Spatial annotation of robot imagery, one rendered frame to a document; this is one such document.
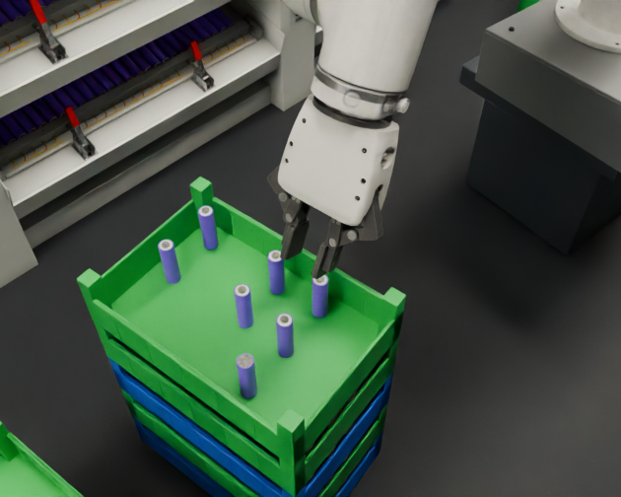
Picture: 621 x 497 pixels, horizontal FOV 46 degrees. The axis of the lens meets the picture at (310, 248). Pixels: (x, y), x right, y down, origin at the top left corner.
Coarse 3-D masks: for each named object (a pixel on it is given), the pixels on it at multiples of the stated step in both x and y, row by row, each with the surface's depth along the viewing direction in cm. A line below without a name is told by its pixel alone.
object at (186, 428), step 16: (112, 368) 94; (128, 384) 94; (384, 384) 90; (144, 400) 94; (160, 400) 91; (384, 400) 95; (160, 416) 95; (176, 416) 89; (368, 416) 91; (192, 432) 90; (352, 432) 88; (208, 448) 90; (224, 448) 87; (336, 448) 87; (352, 448) 92; (224, 464) 90; (240, 464) 86; (320, 464) 91; (336, 464) 89; (256, 480) 85; (320, 480) 87; (272, 496) 86; (288, 496) 82; (304, 496) 83
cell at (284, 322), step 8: (280, 320) 78; (288, 320) 78; (280, 328) 78; (288, 328) 78; (280, 336) 79; (288, 336) 79; (280, 344) 80; (288, 344) 80; (280, 352) 82; (288, 352) 81
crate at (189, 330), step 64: (192, 192) 90; (128, 256) 85; (192, 256) 91; (256, 256) 91; (128, 320) 85; (192, 320) 85; (256, 320) 85; (320, 320) 85; (384, 320) 81; (192, 384) 77; (320, 384) 80
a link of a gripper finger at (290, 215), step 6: (294, 198) 72; (288, 204) 72; (294, 204) 72; (300, 204) 72; (306, 204) 74; (288, 210) 73; (294, 210) 72; (306, 210) 74; (288, 216) 73; (294, 216) 72; (288, 222) 73
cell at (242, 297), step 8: (240, 288) 80; (248, 288) 80; (240, 296) 80; (248, 296) 80; (240, 304) 81; (248, 304) 81; (240, 312) 82; (248, 312) 82; (240, 320) 84; (248, 320) 84
